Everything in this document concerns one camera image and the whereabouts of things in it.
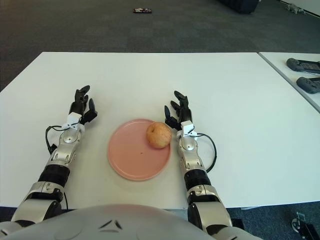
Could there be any black bulky floor object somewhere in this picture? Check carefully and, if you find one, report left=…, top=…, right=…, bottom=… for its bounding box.
left=217, top=0, right=258, bottom=15

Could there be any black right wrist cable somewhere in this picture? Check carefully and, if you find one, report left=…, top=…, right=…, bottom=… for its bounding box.
left=196, top=133, right=218, bottom=173

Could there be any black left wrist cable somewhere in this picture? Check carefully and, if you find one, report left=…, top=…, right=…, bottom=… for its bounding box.
left=45, top=124, right=68, bottom=155

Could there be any grey robot torso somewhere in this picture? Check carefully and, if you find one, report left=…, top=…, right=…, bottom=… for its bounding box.
left=0, top=203, right=208, bottom=240

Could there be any black wheeled stand base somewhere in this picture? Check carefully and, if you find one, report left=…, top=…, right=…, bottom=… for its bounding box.
left=291, top=211, right=320, bottom=240

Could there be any pink round plate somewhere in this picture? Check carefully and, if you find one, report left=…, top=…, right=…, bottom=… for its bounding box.
left=107, top=118, right=172, bottom=181

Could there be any red yellow apple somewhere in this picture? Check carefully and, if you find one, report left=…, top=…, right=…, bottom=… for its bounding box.
left=146, top=121, right=173, bottom=150

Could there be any grey game controller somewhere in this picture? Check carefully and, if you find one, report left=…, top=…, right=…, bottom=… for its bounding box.
left=286, top=57, right=320, bottom=75
left=296, top=76, right=320, bottom=95

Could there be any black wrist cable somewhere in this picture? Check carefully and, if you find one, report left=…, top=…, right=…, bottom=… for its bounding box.
left=196, top=133, right=218, bottom=173
left=45, top=124, right=68, bottom=155

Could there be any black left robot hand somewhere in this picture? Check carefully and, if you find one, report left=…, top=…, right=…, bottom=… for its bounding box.
left=62, top=84, right=98, bottom=131

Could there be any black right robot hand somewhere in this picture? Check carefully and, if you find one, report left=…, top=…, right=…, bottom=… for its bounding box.
left=164, top=90, right=200, bottom=138

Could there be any small grey floor gadget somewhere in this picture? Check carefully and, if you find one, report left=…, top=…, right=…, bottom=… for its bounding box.
left=284, top=2, right=306, bottom=14

